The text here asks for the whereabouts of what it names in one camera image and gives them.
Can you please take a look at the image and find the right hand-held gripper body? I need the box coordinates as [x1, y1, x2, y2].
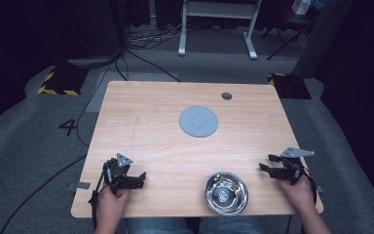
[279, 146, 316, 186]

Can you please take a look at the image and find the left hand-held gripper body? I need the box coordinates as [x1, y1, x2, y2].
[101, 152, 134, 196]

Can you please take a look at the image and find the person's right hand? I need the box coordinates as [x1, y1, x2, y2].
[277, 175, 317, 216]

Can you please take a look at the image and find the person's left hand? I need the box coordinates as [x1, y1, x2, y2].
[94, 186, 132, 230]

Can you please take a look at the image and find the shiny steel bowl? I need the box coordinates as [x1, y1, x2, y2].
[204, 172, 250, 217]

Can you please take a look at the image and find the grey round disc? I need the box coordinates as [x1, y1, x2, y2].
[178, 104, 219, 138]

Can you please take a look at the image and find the black folding chair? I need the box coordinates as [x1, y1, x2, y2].
[260, 9, 322, 61]

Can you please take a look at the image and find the white box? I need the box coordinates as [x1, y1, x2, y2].
[290, 0, 313, 16]

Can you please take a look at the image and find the right hand-held gripper cable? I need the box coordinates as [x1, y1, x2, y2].
[300, 158, 318, 209]

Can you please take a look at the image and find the hand-held gripper cable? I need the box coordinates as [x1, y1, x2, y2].
[300, 158, 318, 209]
[88, 162, 111, 230]

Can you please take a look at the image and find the left hand-held gripper cable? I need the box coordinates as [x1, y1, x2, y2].
[88, 162, 111, 230]

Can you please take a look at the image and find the thin black floor cable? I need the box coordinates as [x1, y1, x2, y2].
[75, 48, 128, 148]

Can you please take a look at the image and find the black yellow striped base plate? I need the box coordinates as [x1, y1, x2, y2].
[37, 65, 90, 97]
[267, 72, 313, 100]

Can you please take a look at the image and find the long black floor cable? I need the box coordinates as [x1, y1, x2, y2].
[0, 153, 88, 234]

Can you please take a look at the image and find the bundle of floor cables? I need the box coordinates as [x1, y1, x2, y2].
[123, 19, 193, 83]

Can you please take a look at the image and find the white metal desk frame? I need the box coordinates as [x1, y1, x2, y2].
[177, 0, 263, 60]

